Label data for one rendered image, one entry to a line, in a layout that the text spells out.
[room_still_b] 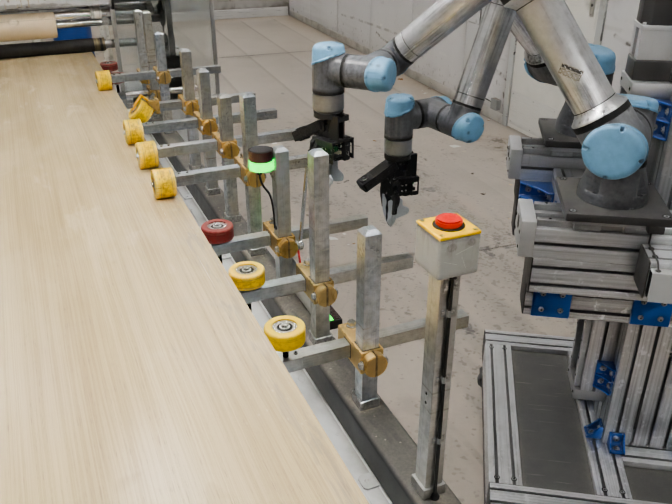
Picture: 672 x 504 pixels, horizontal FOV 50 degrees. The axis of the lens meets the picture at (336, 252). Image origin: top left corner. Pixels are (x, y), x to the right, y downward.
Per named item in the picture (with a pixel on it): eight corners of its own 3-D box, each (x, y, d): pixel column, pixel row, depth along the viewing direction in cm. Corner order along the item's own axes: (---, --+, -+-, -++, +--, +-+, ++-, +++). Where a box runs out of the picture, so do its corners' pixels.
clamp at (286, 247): (281, 235, 193) (280, 218, 191) (298, 256, 182) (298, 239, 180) (261, 239, 191) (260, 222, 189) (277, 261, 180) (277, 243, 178)
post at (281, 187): (289, 311, 196) (283, 143, 174) (294, 317, 193) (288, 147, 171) (277, 314, 195) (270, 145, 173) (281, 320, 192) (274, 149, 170)
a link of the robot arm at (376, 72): (404, 51, 162) (360, 47, 167) (385, 61, 153) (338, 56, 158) (402, 86, 166) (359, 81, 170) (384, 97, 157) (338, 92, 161)
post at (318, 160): (324, 336, 172) (322, 145, 151) (330, 344, 170) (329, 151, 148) (310, 340, 171) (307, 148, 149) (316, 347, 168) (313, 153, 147)
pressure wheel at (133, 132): (145, 139, 233) (143, 145, 241) (140, 115, 233) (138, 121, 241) (126, 141, 231) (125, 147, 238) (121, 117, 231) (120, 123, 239)
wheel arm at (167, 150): (299, 136, 235) (299, 125, 233) (303, 139, 232) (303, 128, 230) (144, 156, 217) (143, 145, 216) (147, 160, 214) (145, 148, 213)
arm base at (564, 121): (605, 123, 210) (611, 90, 206) (614, 139, 197) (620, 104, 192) (552, 121, 212) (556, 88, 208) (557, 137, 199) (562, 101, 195)
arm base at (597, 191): (640, 186, 167) (648, 145, 162) (654, 212, 153) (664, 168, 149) (572, 182, 169) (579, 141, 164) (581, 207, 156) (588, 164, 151)
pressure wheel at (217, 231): (231, 254, 189) (228, 214, 183) (239, 268, 182) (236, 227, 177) (201, 260, 186) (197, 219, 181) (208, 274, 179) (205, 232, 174)
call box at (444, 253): (452, 256, 112) (456, 211, 109) (477, 276, 107) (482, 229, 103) (413, 265, 110) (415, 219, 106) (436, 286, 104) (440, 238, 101)
